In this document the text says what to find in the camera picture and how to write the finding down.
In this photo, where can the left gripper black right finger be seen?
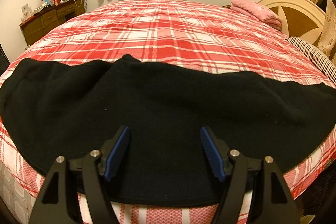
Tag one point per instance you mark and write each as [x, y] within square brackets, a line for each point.
[217, 153]

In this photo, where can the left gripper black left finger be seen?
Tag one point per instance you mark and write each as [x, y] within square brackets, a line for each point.
[112, 153]

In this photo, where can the striped pillow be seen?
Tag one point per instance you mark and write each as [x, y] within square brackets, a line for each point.
[320, 60]

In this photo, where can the dark wooden dresser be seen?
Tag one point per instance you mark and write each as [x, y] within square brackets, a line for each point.
[40, 24]

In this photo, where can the red white plaid bedspread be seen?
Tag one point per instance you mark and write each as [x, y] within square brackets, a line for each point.
[188, 34]

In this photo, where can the black pants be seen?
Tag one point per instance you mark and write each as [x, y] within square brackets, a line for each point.
[51, 109]

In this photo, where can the white card on dresser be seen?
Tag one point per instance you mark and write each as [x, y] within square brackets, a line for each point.
[26, 11]

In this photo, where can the cream wooden headboard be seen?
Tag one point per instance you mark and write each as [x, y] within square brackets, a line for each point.
[300, 18]

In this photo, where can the pink folded blanket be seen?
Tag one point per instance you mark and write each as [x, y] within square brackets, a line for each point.
[254, 9]

